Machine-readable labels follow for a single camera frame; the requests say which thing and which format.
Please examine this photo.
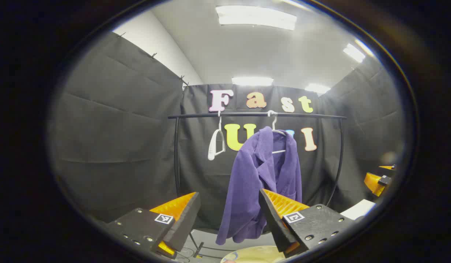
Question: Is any large ceiling light panel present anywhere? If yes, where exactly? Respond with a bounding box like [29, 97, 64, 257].
[216, 5, 297, 31]

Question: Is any white plastic clothes hanger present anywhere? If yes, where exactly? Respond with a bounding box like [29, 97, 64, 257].
[207, 111, 226, 161]
[267, 110, 288, 154]

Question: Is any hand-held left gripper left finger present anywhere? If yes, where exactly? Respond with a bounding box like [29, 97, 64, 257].
[103, 192, 201, 260]

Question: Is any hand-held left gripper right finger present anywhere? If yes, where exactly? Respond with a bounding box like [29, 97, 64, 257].
[258, 188, 355, 258]

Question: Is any purple corduroy jacket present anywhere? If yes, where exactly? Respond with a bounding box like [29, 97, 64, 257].
[216, 126, 303, 245]

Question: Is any beige laundry hamper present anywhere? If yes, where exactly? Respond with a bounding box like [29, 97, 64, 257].
[221, 245, 287, 263]

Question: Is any black metal clothes rack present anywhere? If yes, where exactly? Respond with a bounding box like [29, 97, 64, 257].
[168, 112, 347, 258]

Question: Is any black floor cable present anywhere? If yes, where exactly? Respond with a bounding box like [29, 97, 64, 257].
[175, 247, 197, 262]

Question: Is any black backdrop cloth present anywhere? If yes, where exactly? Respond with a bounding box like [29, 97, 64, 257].
[50, 31, 407, 234]

